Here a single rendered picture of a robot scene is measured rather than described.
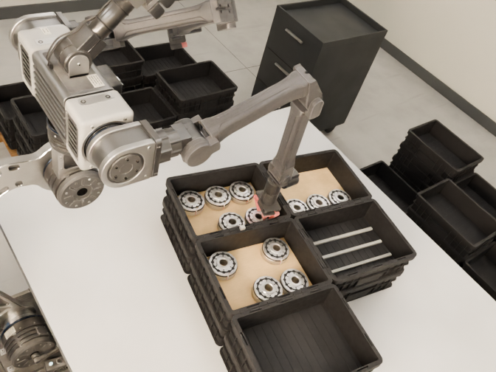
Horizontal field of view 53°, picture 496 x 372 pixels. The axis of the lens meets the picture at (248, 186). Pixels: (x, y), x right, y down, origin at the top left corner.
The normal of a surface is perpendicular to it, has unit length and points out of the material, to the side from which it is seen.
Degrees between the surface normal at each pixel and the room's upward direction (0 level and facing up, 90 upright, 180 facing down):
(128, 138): 0
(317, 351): 0
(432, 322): 0
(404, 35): 90
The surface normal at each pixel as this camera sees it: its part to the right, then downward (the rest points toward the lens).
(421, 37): -0.79, 0.29
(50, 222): 0.23, -0.68
